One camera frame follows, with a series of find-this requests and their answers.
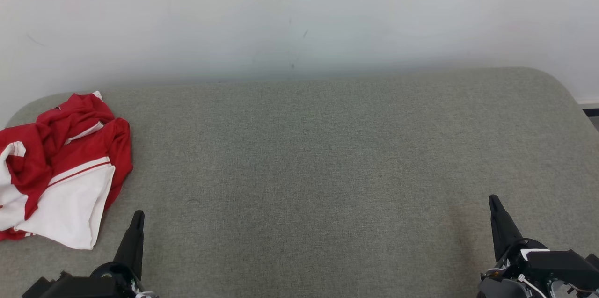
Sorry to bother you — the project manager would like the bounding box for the thin white right gripper cable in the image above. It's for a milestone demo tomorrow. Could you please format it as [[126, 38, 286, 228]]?
[[517, 274, 547, 298]]

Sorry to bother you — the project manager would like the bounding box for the red white basketball jersey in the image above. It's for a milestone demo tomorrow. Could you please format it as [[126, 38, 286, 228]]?
[[0, 118, 134, 250]]

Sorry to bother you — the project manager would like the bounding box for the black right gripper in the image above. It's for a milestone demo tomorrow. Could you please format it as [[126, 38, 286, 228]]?
[[487, 195, 549, 298]]

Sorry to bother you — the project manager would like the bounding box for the grey fabric sofa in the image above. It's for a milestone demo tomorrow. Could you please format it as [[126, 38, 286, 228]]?
[[0, 67, 599, 298]]

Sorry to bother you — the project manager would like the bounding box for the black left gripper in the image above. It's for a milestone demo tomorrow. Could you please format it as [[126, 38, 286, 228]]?
[[70, 211, 145, 298]]

